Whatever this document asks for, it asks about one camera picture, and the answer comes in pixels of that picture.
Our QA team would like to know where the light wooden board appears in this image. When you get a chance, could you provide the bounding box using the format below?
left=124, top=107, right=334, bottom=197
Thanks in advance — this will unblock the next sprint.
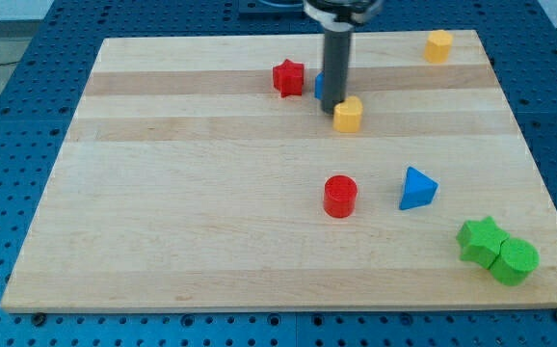
left=1, top=30, right=557, bottom=313

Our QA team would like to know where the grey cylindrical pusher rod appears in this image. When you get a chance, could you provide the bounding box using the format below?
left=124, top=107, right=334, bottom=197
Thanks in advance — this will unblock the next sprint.
left=321, top=23, right=354, bottom=114

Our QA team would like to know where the blue triangle block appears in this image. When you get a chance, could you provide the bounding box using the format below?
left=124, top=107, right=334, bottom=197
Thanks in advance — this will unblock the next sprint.
left=399, top=167, right=438, bottom=210

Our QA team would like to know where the red star block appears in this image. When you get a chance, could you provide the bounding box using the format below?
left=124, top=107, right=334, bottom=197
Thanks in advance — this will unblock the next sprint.
left=273, top=59, right=305, bottom=97

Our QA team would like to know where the blue cube block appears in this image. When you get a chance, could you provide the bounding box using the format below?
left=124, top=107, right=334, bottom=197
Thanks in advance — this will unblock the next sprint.
left=314, top=72, right=324, bottom=100

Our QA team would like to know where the red cylinder block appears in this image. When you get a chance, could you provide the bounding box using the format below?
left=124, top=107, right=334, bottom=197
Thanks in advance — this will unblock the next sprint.
left=323, top=175, right=358, bottom=218

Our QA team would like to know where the green cylinder block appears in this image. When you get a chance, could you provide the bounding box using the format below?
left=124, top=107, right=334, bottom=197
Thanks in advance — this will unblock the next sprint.
left=489, top=237, right=540, bottom=286

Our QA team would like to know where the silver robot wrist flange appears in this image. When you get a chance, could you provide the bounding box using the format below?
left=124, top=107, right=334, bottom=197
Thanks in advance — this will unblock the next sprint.
left=303, top=0, right=384, bottom=26

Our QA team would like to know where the yellow hexagon block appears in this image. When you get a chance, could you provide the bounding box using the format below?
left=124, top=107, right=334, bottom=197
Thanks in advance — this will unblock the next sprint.
left=423, top=30, right=454, bottom=64

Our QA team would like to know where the green star block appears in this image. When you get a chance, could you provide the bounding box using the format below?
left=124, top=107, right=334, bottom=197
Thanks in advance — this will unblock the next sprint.
left=456, top=216, right=510, bottom=269

